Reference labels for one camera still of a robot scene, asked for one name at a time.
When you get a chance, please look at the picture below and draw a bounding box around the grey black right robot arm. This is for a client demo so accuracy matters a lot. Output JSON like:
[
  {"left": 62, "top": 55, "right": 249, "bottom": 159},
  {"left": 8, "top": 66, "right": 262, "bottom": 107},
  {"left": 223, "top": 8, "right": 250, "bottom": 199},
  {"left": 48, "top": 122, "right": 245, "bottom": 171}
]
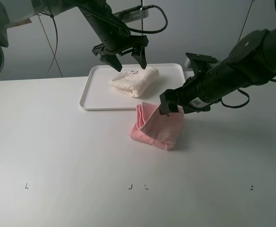
[{"left": 159, "top": 29, "right": 276, "bottom": 115}]

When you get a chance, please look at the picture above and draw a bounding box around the pink towel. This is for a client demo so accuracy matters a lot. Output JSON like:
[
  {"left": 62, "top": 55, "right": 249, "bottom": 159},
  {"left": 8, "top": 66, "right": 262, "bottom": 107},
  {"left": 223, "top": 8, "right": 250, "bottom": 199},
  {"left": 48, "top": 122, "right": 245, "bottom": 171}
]
[{"left": 129, "top": 102, "right": 184, "bottom": 150}]

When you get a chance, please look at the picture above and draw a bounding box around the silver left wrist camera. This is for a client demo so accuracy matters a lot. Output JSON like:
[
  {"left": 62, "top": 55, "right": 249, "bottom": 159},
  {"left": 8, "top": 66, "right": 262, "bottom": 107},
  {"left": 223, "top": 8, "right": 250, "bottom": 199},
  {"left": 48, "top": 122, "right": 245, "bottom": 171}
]
[{"left": 114, "top": 5, "right": 149, "bottom": 24}]

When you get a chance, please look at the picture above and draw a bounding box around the white towel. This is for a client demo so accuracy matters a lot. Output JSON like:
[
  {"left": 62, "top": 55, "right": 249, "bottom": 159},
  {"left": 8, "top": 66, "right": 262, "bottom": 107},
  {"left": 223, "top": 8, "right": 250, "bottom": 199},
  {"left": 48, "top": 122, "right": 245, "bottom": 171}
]
[{"left": 108, "top": 67, "right": 160, "bottom": 98}]

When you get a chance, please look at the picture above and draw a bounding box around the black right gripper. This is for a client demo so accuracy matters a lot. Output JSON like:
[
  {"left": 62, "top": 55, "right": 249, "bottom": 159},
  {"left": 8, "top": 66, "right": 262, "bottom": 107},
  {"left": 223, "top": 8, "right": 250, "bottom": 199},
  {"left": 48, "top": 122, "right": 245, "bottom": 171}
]
[{"left": 159, "top": 52, "right": 222, "bottom": 115}]

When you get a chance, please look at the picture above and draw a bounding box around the black cable tie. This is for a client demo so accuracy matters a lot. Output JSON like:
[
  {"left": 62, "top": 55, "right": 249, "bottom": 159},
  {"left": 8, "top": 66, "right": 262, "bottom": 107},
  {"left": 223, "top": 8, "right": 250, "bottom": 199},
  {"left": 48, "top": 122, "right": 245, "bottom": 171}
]
[{"left": 37, "top": 13, "right": 63, "bottom": 78}]

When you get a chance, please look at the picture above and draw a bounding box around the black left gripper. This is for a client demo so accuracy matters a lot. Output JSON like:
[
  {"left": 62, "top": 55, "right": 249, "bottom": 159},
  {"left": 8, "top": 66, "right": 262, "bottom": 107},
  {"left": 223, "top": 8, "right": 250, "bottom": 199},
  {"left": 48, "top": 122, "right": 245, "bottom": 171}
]
[{"left": 92, "top": 35, "right": 148, "bottom": 71}]

